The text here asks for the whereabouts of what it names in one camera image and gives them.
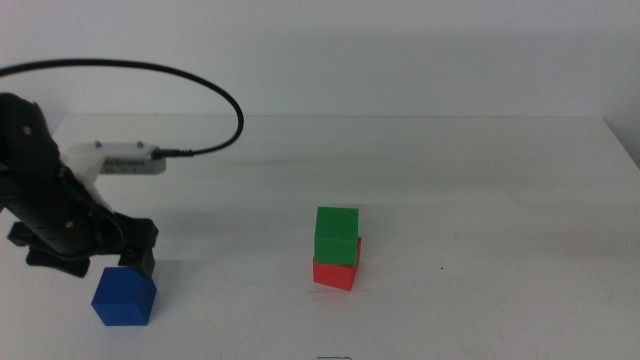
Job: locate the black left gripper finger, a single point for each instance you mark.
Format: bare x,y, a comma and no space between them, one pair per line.
142,260
60,262

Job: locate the red cube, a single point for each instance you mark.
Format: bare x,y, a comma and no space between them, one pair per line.
335,277

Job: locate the blue cube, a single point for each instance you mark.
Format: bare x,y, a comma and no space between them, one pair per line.
122,300

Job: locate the green cube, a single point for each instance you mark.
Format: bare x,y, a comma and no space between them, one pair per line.
336,235

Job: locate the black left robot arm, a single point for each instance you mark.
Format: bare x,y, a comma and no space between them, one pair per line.
30,165

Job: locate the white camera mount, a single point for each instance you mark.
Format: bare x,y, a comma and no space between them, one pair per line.
82,157

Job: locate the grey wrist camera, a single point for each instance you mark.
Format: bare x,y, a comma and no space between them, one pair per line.
132,166

